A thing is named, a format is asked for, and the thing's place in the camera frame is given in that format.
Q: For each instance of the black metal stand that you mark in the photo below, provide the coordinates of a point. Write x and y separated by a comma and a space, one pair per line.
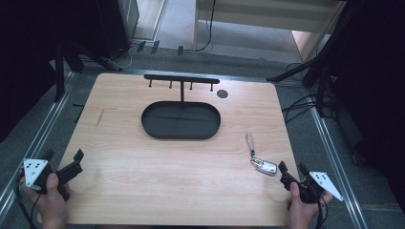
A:
320, 79
59, 73

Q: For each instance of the black key rack with tray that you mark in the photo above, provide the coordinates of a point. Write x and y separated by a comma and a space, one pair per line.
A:
181, 119

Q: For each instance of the person's left hand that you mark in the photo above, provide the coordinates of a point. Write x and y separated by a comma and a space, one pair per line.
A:
52, 203

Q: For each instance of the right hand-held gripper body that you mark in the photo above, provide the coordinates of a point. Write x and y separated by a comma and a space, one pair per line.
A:
307, 189

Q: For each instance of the dark curtain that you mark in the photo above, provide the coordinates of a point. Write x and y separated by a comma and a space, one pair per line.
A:
375, 95
22, 63

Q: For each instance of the aluminium frame rail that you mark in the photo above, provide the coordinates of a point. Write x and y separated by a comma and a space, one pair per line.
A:
337, 165
35, 143

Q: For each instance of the white desk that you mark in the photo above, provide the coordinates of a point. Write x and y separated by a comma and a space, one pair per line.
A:
270, 16

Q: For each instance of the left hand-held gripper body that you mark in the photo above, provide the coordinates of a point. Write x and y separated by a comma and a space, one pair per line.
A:
65, 173

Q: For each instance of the black cabinet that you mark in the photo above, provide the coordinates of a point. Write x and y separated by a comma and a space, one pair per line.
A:
117, 25

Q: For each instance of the black round table grommet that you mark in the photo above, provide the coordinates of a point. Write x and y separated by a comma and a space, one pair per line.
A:
222, 93

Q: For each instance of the person's right hand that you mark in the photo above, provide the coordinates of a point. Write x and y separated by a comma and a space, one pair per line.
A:
301, 210

